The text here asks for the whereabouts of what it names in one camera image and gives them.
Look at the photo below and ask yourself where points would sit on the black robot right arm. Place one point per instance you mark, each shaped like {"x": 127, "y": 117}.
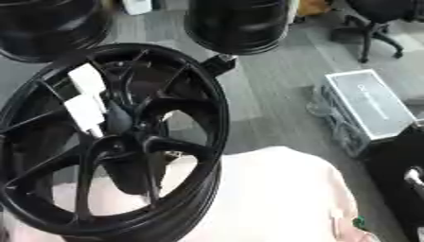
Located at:
{"x": 397, "y": 157}

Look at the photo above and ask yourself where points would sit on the black spoked wheel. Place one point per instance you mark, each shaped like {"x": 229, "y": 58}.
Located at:
{"x": 182, "y": 104}

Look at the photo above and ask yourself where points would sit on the black wheel rim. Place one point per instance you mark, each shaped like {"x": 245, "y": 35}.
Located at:
{"x": 50, "y": 28}
{"x": 237, "y": 25}

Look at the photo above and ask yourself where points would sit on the white pin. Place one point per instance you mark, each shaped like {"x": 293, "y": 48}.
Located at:
{"x": 85, "y": 112}

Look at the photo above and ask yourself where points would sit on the white box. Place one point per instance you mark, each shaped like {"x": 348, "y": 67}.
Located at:
{"x": 136, "y": 6}

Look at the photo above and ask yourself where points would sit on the tan cardboard box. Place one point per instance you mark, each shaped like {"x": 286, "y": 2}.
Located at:
{"x": 313, "y": 7}

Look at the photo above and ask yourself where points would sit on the grey equipment case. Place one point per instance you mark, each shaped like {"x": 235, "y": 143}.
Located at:
{"x": 370, "y": 104}

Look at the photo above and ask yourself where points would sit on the small green object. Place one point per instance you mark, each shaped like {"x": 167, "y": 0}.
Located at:
{"x": 359, "y": 221}

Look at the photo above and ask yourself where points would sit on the black office chair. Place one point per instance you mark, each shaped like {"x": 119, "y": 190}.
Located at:
{"x": 381, "y": 12}

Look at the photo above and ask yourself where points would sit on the black wheel stand bracket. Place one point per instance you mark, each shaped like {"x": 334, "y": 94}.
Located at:
{"x": 219, "y": 64}

